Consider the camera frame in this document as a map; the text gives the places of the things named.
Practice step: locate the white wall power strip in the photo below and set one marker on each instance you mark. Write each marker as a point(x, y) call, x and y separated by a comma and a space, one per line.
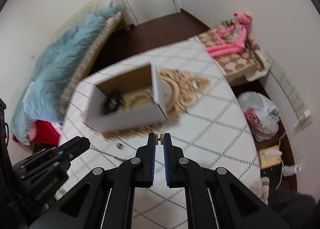
point(291, 92)

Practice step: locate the yellow tissue box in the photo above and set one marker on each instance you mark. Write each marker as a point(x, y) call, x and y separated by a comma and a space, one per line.
point(269, 157)

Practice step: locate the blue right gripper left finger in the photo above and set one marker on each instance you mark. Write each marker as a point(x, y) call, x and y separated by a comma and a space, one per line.
point(146, 167)

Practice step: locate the bed with patterned mattress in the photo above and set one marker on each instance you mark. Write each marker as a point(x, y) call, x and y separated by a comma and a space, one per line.
point(95, 44)

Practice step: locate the small gold letter earring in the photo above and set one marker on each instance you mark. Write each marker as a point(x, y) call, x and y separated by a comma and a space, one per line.
point(159, 139)

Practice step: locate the white diamond pattern tablecloth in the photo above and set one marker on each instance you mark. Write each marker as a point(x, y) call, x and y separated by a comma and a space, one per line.
point(211, 131)

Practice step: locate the white charger plug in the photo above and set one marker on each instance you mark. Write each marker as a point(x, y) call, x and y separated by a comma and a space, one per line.
point(306, 114)

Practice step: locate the brown checkered folded blanket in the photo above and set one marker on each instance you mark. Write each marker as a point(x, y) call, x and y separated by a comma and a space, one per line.
point(247, 66)

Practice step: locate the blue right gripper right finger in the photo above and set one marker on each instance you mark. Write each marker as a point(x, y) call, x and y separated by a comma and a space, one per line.
point(174, 175)

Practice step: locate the white cardboard box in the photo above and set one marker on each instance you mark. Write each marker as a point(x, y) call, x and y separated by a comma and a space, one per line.
point(143, 96)

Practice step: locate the clear plastic water bottle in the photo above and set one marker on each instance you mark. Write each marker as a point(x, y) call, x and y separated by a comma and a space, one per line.
point(290, 170)

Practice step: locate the red blanket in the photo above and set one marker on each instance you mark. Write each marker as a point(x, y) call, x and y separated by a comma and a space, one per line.
point(44, 132)

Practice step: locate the pink panther plush toy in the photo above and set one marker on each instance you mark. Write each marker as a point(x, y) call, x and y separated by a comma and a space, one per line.
point(231, 39)

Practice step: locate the white plastic bag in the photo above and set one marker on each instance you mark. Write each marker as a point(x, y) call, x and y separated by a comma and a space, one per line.
point(261, 113)

